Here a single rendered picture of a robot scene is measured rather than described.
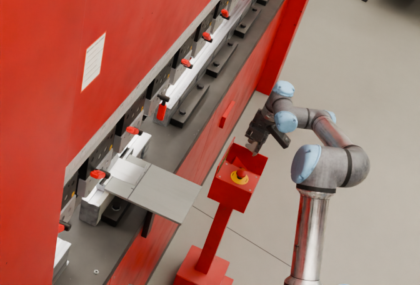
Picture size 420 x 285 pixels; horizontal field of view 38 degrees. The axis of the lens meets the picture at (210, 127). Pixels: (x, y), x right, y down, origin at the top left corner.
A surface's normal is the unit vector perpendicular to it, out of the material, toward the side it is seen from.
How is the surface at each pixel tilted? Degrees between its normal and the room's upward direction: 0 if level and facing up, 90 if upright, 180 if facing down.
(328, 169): 50
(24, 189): 90
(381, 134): 0
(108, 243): 0
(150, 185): 0
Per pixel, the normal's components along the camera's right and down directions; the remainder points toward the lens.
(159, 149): 0.24, -0.74
